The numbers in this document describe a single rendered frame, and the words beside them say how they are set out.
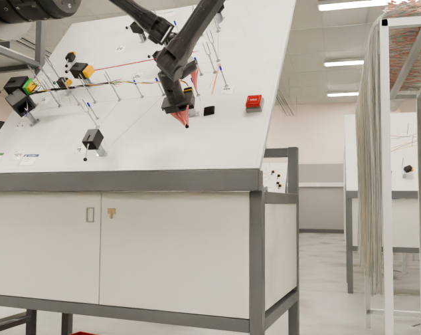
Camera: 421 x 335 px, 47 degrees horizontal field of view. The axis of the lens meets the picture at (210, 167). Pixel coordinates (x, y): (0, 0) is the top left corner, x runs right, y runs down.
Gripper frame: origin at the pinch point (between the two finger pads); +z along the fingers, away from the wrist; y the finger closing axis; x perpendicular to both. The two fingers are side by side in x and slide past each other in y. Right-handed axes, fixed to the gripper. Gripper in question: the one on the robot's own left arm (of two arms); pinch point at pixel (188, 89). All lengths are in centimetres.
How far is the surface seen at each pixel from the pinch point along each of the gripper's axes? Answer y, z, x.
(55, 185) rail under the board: 52, 20, 20
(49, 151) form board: 58, 11, 6
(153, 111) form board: 16.2, 6.4, -3.7
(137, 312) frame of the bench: 26, 62, 42
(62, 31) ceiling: 304, -7, -545
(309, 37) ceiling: -52, 90, -614
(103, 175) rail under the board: 31.4, 18.7, 22.2
